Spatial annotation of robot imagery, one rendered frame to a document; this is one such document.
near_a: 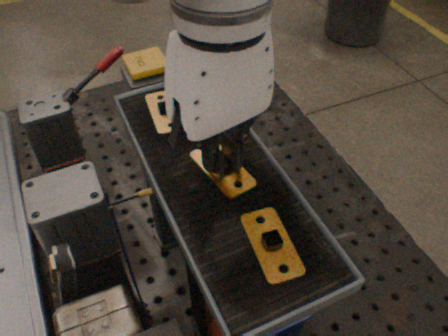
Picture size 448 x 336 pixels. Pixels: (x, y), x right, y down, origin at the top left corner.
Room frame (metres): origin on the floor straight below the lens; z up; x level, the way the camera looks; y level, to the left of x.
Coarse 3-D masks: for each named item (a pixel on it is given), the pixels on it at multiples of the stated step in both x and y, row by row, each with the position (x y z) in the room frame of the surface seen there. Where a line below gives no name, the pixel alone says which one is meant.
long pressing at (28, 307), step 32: (0, 128) 0.59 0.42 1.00; (0, 160) 0.51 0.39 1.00; (0, 192) 0.43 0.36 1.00; (0, 224) 0.37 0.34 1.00; (0, 256) 0.31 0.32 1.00; (32, 256) 0.31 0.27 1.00; (0, 288) 0.26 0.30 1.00; (32, 288) 0.26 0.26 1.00; (0, 320) 0.22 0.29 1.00; (32, 320) 0.22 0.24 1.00
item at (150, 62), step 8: (152, 48) 0.60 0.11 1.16; (128, 56) 0.57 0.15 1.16; (136, 56) 0.57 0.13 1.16; (144, 56) 0.57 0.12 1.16; (152, 56) 0.57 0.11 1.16; (160, 56) 0.57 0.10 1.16; (128, 64) 0.55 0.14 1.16; (136, 64) 0.55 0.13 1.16; (144, 64) 0.55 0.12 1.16; (152, 64) 0.55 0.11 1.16; (160, 64) 0.55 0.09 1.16; (136, 72) 0.53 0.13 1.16; (144, 72) 0.53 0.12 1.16; (152, 72) 0.54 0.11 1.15; (160, 72) 0.54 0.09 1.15
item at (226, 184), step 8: (192, 152) 0.36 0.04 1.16; (200, 152) 0.36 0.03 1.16; (200, 160) 0.35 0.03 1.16; (224, 160) 0.34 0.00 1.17; (224, 168) 0.33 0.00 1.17; (232, 168) 0.33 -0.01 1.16; (208, 176) 0.32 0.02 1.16; (224, 176) 0.32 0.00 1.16; (232, 176) 0.32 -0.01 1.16; (240, 176) 0.32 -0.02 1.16; (248, 176) 0.32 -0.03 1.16; (216, 184) 0.31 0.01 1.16; (224, 184) 0.31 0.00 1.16; (232, 184) 0.31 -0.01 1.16; (248, 184) 0.31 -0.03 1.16; (224, 192) 0.30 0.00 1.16; (232, 192) 0.30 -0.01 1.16; (240, 192) 0.30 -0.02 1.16
